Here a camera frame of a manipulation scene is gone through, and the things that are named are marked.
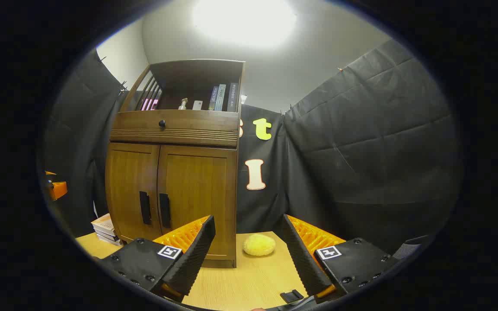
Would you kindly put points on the wooden cabinet door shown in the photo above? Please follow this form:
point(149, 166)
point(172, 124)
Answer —
point(197, 190)
point(128, 185)

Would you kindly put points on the flat grey-edged book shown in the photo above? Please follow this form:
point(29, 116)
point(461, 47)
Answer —
point(107, 236)
point(110, 241)

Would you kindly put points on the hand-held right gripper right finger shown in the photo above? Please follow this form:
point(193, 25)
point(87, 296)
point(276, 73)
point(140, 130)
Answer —
point(303, 259)

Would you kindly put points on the brown wooden shoe cabinet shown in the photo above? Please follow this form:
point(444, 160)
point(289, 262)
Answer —
point(188, 75)

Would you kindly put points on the small beige figurine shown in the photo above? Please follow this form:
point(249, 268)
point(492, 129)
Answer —
point(183, 104)

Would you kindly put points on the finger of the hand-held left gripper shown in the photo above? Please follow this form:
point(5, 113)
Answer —
point(59, 190)

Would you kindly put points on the book with white orange cover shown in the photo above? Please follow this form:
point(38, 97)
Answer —
point(102, 223)

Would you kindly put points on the small white box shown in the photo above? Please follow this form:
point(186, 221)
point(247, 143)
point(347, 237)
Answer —
point(197, 105)

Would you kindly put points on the black backdrop cloth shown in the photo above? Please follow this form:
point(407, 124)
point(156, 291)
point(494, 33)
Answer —
point(361, 151)

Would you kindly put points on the light blue upright book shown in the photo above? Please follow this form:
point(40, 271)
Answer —
point(220, 97)

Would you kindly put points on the black upright book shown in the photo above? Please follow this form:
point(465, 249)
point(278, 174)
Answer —
point(232, 97)

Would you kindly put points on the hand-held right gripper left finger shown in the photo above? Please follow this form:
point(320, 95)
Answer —
point(193, 259)

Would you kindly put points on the yellow round sponge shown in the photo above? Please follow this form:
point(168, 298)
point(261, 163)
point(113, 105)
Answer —
point(259, 244)

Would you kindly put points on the grey upright book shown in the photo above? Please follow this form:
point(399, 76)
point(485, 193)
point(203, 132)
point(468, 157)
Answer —
point(213, 98)

